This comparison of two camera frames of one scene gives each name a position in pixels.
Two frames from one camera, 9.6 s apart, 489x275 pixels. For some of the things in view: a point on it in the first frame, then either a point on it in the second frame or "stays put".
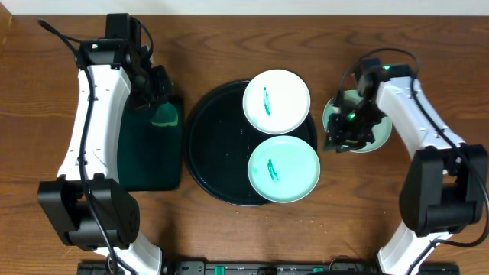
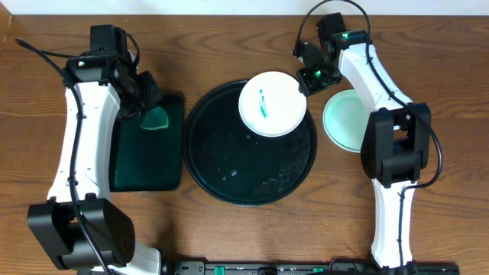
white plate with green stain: [276, 101] stays put
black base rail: [270, 268] stays put
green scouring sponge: [165, 115] → [154, 119]
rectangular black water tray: [150, 156] stays put
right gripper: [340, 136] → [307, 85]
